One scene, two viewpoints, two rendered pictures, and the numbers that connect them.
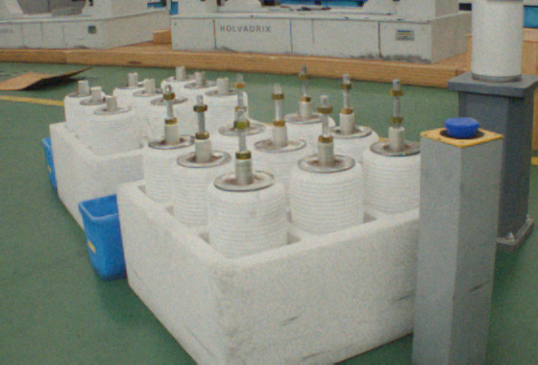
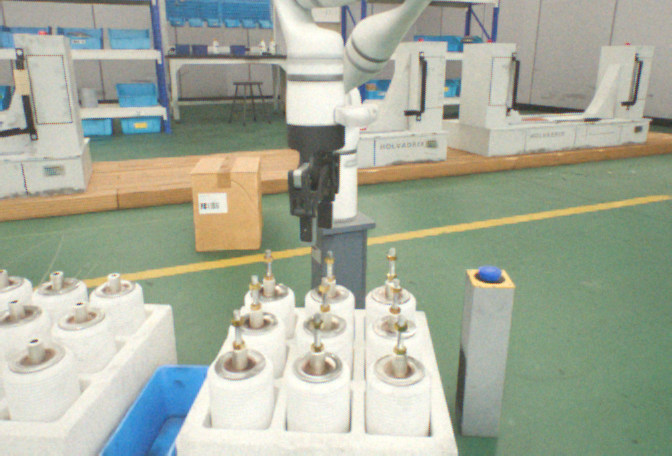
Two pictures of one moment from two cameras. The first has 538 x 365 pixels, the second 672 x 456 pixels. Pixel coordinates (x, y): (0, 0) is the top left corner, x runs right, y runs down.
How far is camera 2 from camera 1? 0.84 m
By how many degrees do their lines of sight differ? 56
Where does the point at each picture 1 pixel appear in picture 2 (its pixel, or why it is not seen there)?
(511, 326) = (452, 377)
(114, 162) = (84, 417)
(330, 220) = not seen: hidden behind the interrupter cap
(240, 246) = (424, 421)
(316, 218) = not seen: hidden behind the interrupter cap
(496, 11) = (350, 173)
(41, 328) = not seen: outside the picture
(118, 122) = (67, 369)
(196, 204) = (340, 408)
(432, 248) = (484, 354)
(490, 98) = (351, 233)
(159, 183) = (256, 410)
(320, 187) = (416, 347)
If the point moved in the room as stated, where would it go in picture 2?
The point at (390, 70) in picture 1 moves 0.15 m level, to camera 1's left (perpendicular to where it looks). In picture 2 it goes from (47, 205) to (12, 214)
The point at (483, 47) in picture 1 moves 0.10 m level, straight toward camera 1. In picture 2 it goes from (341, 199) to (369, 208)
